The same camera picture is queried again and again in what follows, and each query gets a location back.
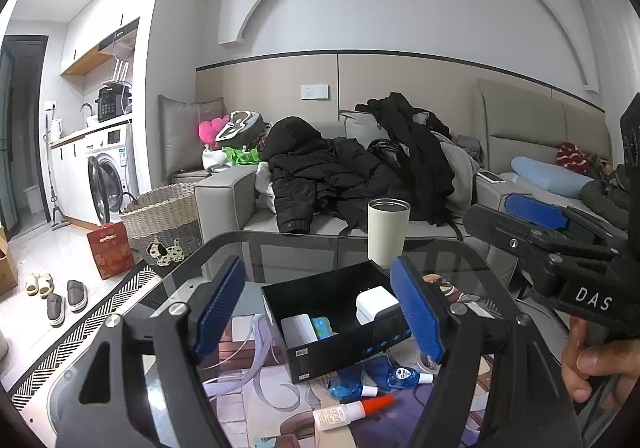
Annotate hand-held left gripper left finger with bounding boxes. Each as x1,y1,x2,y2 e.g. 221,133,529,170
55,255,248,448

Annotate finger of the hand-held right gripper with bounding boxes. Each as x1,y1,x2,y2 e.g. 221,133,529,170
462,204,616,286
505,194,626,249

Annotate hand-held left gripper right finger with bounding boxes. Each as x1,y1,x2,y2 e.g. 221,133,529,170
390,255,586,448

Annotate white charger plug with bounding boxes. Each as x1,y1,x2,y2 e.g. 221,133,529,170
356,287,401,325

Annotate blue correction tape dispenser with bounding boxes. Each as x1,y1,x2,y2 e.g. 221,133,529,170
372,360,434,392
327,370,379,402

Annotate white rectangular adapter block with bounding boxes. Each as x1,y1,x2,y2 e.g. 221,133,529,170
281,314,319,347

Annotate black cardboard box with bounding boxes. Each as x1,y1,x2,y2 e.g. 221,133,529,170
261,260,416,384

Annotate glue bottle with orange cap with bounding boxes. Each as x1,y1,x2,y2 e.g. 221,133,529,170
312,395,396,432

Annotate person's right hand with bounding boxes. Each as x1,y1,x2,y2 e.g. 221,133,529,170
560,317,640,409

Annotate blue pillow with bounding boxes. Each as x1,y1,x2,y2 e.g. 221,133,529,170
510,156,596,199

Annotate red patterned cloth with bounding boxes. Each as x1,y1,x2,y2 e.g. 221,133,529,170
557,143,591,174

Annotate dark green clothing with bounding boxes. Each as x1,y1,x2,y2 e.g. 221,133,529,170
582,178,632,229

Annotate grey garment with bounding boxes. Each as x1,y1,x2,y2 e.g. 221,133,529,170
432,130,481,215

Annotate white tumbler cup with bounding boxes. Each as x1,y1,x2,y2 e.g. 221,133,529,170
367,198,412,269

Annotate beige bed headboard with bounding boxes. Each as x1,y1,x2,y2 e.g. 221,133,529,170
475,78,614,179

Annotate grey sofa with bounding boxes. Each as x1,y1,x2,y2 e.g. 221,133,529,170
194,123,521,279

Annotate wicker laundry basket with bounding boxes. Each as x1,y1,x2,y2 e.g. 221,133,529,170
120,183,204,279

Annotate black coat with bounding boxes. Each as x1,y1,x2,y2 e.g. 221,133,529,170
367,92,456,227

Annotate red paper bag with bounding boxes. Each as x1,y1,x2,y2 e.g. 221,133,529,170
86,222,136,281

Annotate grey slipper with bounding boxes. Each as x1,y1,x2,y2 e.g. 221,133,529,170
47,293,66,327
66,280,87,313

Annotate white cloth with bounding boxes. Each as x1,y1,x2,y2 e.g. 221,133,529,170
202,148,236,173

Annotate black white striped rug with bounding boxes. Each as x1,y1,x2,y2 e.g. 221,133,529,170
10,263,162,412

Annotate green cloth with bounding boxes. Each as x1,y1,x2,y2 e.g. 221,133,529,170
222,147,263,165

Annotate black puffer jacket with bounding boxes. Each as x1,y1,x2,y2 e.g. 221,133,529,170
260,117,402,235

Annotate large grey cushion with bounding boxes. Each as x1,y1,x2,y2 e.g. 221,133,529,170
158,94,226,179

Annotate pink plush toy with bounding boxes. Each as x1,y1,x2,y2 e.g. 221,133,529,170
198,118,231,147

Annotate white washing machine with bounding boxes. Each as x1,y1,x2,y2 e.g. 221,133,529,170
82,120,139,227

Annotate small grey cushion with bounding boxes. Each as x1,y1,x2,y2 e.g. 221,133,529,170
340,108,431,143

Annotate black and white round cushion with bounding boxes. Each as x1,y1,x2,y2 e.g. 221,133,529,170
216,111,266,149

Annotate mop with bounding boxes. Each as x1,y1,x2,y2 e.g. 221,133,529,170
45,110,71,229

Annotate white trash bin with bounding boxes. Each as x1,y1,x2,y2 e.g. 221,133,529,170
22,184,41,215

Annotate black rice cooker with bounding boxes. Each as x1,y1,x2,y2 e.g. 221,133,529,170
96,84,134,123

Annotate dark glass door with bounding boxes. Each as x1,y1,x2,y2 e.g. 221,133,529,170
0,35,49,239

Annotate range hood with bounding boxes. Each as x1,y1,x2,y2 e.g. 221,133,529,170
97,18,140,56

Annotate white wall cabinets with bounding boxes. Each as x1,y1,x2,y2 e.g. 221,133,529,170
60,0,151,76

